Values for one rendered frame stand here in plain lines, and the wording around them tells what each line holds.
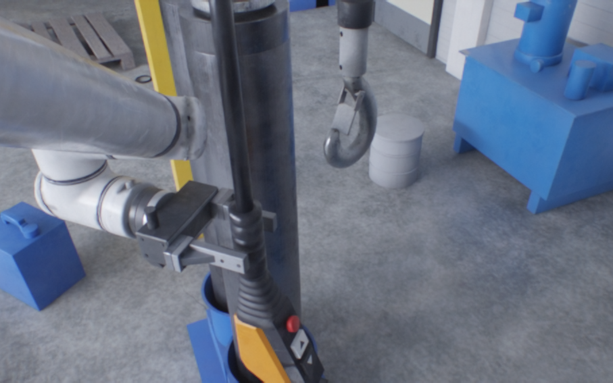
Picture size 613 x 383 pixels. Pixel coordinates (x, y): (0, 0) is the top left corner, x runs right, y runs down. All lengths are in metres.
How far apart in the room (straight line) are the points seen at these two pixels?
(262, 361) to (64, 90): 0.56
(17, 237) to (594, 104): 2.60
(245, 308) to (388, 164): 2.22
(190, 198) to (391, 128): 2.25
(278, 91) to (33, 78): 0.72
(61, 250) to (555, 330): 2.14
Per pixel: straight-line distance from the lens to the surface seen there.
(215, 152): 1.12
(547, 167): 2.85
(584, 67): 2.71
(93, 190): 0.79
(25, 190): 3.44
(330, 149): 0.62
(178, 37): 1.33
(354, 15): 0.57
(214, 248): 0.68
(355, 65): 0.59
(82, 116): 0.45
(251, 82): 1.01
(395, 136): 2.84
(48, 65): 0.40
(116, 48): 4.82
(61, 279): 2.62
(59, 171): 0.79
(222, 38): 0.55
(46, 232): 2.47
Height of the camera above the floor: 1.78
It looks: 37 degrees down
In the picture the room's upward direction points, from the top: 2 degrees counter-clockwise
